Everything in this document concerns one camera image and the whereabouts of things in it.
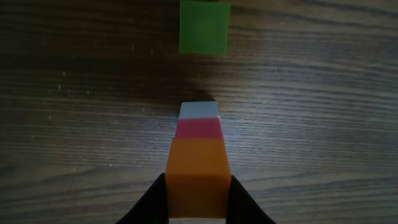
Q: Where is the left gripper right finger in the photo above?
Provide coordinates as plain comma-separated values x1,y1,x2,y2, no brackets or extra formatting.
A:
228,174,277,224

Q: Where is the green cube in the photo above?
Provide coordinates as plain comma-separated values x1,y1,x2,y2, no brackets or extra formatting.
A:
178,0,231,57

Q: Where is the red cube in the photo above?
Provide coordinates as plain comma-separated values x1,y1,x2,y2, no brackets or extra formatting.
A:
174,117,224,139

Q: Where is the orange cube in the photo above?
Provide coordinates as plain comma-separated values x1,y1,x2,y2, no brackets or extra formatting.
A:
164,136,233,220

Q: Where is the white cube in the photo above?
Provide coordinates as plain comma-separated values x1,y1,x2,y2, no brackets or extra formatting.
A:
178,101,220,121

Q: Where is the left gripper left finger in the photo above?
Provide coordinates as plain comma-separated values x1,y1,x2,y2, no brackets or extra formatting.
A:
114,172,169,224

